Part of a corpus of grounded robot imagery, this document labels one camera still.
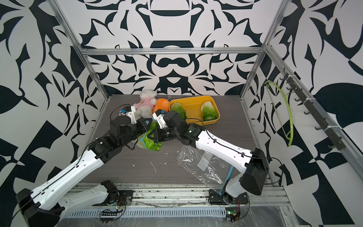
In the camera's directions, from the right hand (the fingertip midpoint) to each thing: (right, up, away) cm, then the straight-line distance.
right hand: (147, 134), depth 67 cm
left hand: (+2, +8, +3) cm, 9 cm away
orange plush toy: (+2, +16, +37) cm, 40 cm away
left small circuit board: (-20, -40, +1) cm, 44 cm away
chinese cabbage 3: (+35, +11, +32) cm, 48 cm away
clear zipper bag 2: (+31, -22, +16) cm, 41 cm away
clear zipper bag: (-3, -3, -2) cm, 4 cm away
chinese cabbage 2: (+14, +13, +33) cm, 38 cm away
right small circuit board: (+41, -39, +3) cm, 57 cm away
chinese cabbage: (+1, -4, 0) cm, 4 cm away
